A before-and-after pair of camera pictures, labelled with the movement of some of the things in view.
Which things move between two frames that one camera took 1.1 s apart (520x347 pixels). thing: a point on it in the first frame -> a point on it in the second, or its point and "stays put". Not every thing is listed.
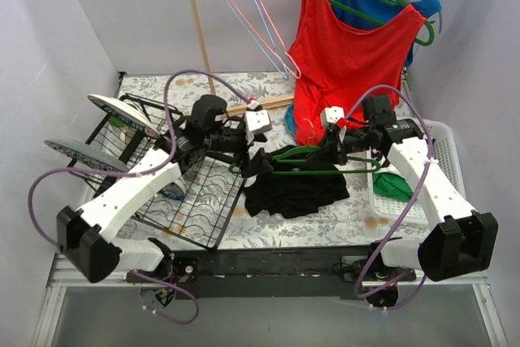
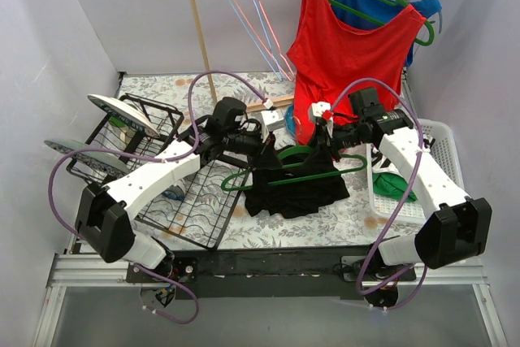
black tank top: (304, 180) stays put
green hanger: (311, 153) -> (225, 186)
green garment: (392, 186) stays put
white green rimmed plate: (125, 113) stays put
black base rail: (263, 272) stays put
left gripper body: (247, 149) -> (262, 148)
